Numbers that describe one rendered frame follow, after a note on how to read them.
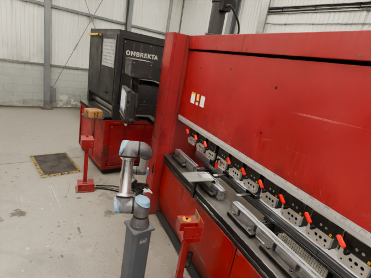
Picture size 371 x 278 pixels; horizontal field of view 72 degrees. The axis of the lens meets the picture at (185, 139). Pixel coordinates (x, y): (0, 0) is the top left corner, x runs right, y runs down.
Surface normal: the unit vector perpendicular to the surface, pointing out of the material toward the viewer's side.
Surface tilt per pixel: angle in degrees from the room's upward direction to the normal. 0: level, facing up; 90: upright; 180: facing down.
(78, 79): 90
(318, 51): 90
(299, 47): 90
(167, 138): 90
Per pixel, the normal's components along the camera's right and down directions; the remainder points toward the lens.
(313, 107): -0.89, -0.02
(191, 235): 0.29, 0.32
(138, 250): 0.59, 0.33
